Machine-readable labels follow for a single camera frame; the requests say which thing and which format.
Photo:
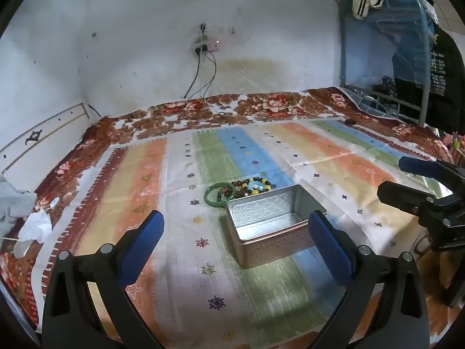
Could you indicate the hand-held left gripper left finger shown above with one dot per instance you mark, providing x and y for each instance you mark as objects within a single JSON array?
[{"x": 147, "y": 238}]

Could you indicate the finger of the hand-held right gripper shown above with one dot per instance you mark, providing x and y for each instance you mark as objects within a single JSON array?
[
  {"x": 396, "y": 192},
  {"x": 414, "y": 163}
]

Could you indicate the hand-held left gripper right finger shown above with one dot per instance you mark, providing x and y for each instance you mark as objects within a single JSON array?
[{"x": 328, "y": 247}]

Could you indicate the embossed metal tin box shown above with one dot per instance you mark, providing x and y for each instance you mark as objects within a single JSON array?
[{"x": 265, "y": 249}]

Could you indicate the green jade bangle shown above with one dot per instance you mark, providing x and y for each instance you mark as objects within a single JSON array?
[{"x": 207, "y": 199}]

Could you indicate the striped colourful cloth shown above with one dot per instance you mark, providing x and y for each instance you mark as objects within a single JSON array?
[{"x": 181, "y": 174}]

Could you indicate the small black object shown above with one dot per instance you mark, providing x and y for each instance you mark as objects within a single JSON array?
[{"x": 350, "y": 121}]

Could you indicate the black printed jacket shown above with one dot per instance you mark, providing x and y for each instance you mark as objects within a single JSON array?
[{"x": 445, "y": 76}]

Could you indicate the white tissue paper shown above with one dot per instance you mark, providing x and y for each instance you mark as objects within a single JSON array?
[{"x": 34, "y": 229}]

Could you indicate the blue mosquito net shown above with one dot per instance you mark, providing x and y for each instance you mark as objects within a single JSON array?
[{"x": 367, "y": 51}]

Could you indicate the grey crumpled cloth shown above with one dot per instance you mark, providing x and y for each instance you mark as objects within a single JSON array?
[{"x": 14, "y": 203}]

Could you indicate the white headboard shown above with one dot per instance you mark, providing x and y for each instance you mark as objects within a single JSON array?
[{"x": 36, "y": 145}]

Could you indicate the wall socket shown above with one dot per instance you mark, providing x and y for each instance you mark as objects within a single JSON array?
[{"x": 205, "y": 45}]

